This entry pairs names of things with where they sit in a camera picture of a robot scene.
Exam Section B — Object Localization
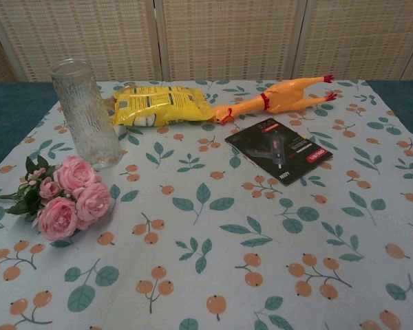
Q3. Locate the fruit and leaf print tablecloth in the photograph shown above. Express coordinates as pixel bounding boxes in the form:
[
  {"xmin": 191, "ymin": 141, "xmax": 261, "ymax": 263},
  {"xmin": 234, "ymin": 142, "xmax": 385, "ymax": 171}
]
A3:
[{"xmin": 0, "ymin": 79, "xmax": 413, "ymax": 330}]

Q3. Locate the black glue gun box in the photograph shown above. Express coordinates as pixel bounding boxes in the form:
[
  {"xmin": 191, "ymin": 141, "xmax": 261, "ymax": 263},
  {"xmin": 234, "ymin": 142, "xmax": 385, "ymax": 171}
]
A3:
[{"xmin": 224, "ymin": 118, "xmax": 334, "ymax": 188}]

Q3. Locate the woven folding screen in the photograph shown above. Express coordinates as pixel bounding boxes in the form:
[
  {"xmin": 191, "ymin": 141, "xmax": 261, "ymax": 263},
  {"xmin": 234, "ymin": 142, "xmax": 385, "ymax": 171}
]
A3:
[{"xmin": 0, "ymin": 0, "xmax": 413, "ymax": 87}]

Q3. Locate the clear textured glass vase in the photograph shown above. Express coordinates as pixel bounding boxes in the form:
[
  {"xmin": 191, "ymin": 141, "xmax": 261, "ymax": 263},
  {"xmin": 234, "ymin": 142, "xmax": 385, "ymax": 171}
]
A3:
[{"xmin": 47, "ymin": 58, "xmax": 123, "ymax": 170}]

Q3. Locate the pink rose bouquet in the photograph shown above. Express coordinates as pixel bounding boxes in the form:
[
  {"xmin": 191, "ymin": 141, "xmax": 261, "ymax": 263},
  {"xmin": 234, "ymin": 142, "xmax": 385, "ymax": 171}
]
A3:
[{"xmin": 0, "ymin": 154, "xmax": 112, "ymax": 241}]

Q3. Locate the orange rubber chicken toy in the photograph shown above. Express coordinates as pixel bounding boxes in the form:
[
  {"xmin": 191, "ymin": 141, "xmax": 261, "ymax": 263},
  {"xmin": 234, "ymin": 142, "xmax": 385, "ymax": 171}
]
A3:
[{"xmin": 211, "ymin": 74, "xmax": 339, "ymax": 125}]

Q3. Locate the yellow snack bag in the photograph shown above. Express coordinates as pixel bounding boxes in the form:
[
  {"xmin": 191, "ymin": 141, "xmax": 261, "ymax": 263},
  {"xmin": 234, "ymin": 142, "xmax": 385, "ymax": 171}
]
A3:
[{"xmin": 110, "ymin": 85, "xmax": 215, "ymax": 128}]

